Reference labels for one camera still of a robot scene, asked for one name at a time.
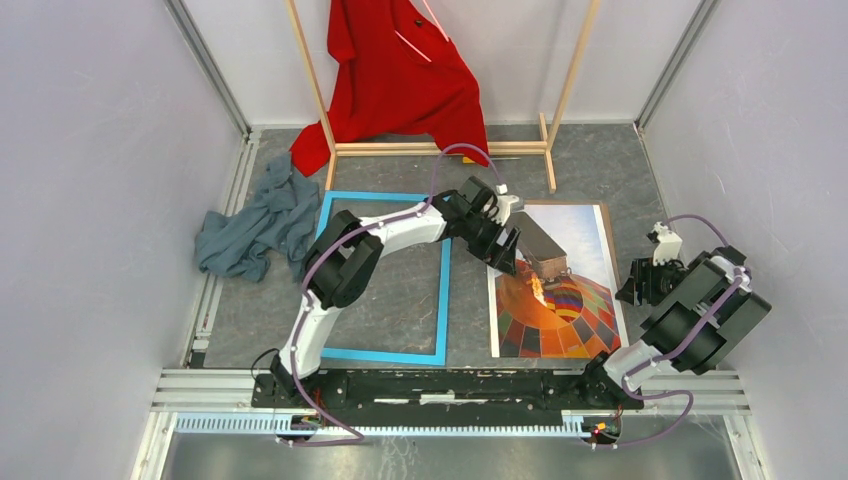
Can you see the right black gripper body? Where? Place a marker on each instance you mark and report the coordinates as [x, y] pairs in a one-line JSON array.
[[660, 281]]

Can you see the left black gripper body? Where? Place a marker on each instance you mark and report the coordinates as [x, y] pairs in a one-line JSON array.
[[481, 236]]

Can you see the hot air balloon photo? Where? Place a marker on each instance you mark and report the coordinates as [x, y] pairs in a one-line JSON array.
[[560, 301]]

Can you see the blue picture frame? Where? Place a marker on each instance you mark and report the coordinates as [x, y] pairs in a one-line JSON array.
[[438, 358]]

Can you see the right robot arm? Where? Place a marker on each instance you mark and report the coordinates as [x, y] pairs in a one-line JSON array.
[[700, 312]]

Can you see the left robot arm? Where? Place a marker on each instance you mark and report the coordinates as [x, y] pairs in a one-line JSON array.
[[341, 261]]

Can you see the wooden clothes rack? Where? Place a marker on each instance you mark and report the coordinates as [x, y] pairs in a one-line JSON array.
[[548, 128]]

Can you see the red shirt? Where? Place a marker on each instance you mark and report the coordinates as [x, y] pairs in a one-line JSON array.
[[384, 88]]

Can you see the pink clothes hanger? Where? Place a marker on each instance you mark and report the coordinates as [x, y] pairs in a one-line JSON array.
[[418, 28]]

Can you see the grey-blue cloth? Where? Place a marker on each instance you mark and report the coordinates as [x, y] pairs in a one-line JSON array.
[[281, 217]]

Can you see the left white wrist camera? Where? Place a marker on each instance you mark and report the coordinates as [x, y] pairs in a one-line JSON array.
[[505, 205]]

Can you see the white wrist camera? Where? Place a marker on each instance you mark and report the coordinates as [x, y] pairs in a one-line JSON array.
[[505, 205], [668, 244]]

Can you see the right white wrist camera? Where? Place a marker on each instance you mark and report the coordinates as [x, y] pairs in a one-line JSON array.
[[668, 244]]

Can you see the white cable duct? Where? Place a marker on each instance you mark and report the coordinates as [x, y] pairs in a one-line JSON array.
[[294, 425]]

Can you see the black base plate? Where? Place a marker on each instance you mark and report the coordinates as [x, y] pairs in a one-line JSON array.
[[444, 397]]

